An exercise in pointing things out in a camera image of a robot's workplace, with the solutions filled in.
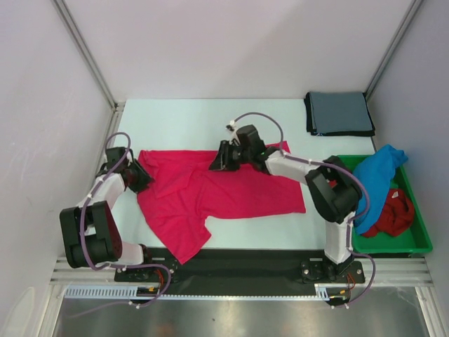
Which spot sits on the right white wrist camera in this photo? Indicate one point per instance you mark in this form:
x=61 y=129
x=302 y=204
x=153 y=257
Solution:
x=232 y=127

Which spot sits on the green plastic bin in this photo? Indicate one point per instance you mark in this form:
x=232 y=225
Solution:
x=414 y=240

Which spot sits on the pink t shirt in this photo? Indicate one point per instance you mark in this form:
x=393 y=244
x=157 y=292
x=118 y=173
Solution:
x=185 y=192

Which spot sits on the left aluminium frame post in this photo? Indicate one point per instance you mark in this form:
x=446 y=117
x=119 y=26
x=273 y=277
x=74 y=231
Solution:
x=81 y=45

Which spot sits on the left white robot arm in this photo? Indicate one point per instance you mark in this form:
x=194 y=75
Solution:
x=90 y=235

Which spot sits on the dark red t shirt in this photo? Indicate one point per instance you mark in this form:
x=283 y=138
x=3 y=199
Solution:
x=396 y=217

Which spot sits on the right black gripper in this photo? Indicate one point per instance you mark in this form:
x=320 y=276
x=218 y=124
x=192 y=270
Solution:
x=223 y=161

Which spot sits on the blue t shirt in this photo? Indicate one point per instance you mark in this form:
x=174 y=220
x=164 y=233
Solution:
x=376 y=173

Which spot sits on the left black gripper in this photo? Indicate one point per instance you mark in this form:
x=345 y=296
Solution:
x=145 y=177

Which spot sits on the white cable duct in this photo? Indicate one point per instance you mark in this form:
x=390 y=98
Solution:
x=145 y=294

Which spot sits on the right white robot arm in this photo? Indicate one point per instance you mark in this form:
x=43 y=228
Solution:
x=334 y=192

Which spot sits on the folded black t shirt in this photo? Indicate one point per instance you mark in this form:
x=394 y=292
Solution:
x=308 y=116

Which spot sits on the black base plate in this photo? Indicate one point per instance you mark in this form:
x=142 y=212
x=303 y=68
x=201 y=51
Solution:
x=242 y=272

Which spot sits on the right aluminium frame post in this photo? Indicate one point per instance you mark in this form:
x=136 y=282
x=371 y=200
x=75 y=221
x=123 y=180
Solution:
x=399 y=35

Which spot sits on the aluminium frame post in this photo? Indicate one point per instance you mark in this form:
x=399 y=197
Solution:
x=81 y=45
x=399 y=35

